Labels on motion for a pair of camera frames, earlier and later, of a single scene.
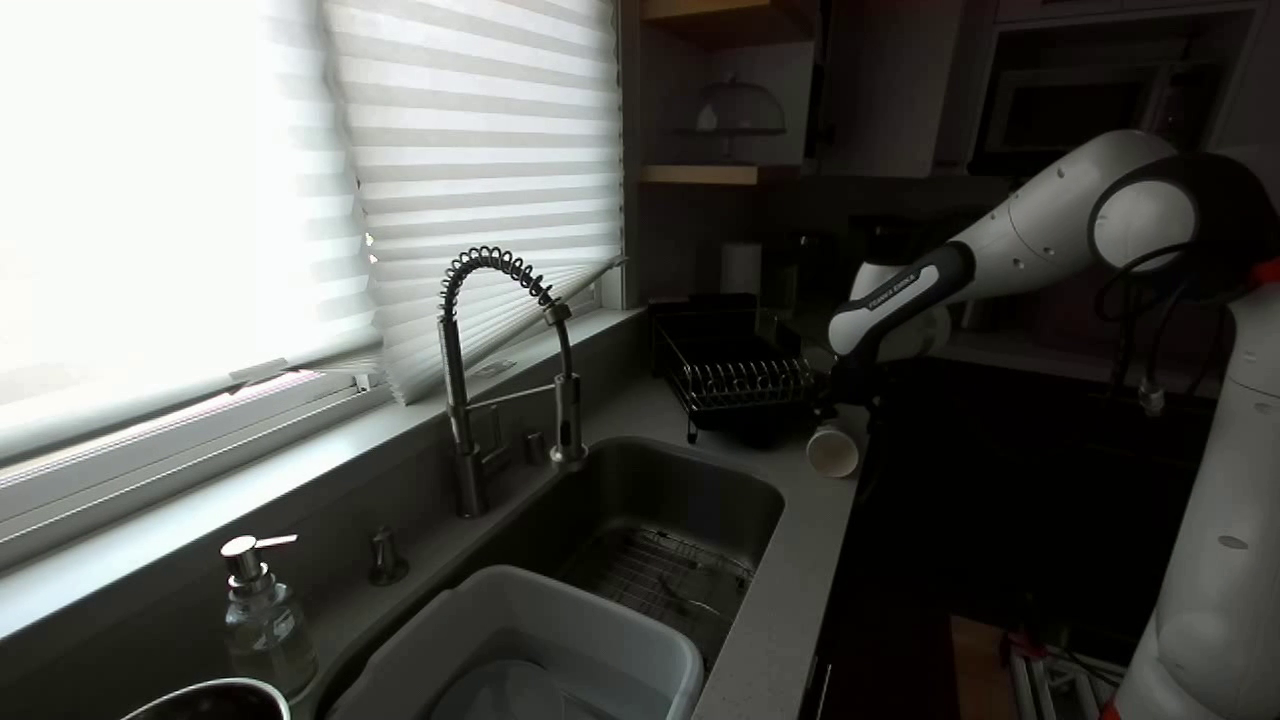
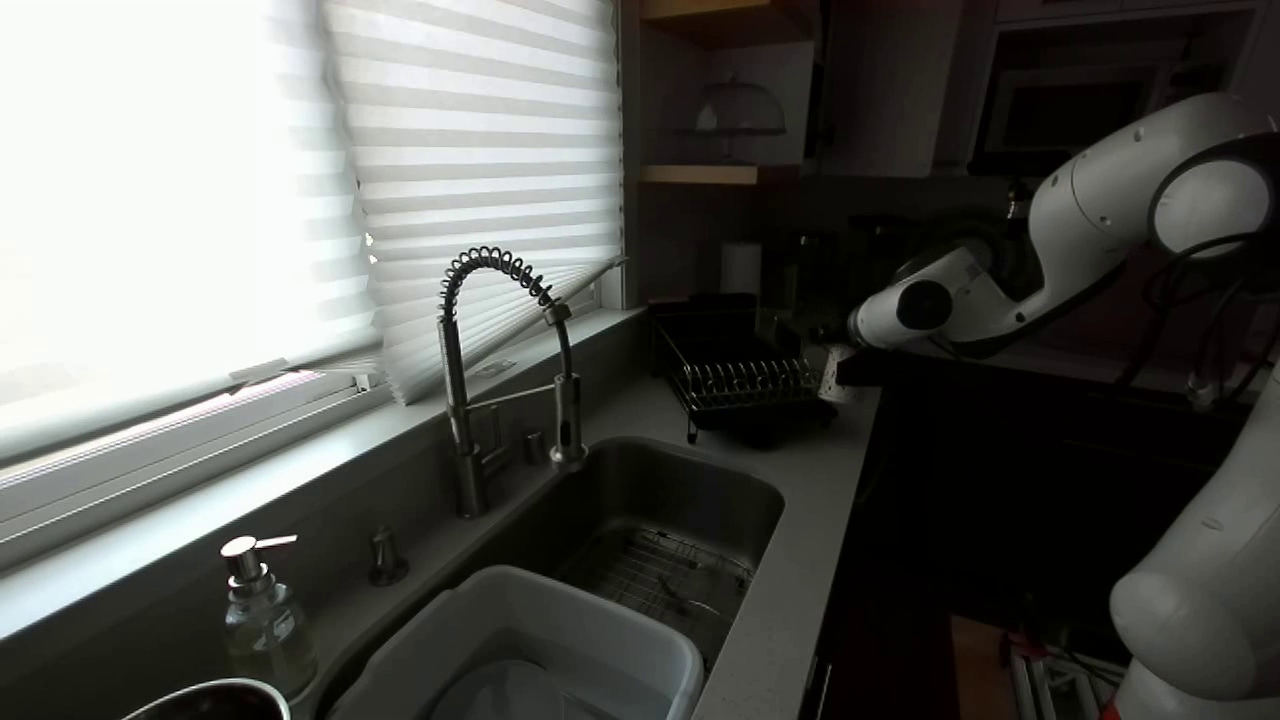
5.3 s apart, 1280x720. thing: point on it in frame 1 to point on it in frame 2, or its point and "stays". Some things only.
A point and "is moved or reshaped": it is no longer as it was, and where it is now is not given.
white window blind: x=476 y=126 stays
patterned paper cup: x=832 y=453 is moved or reshaped
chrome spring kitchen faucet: x=464 y=403 stays
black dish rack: x=744 y=364 stays
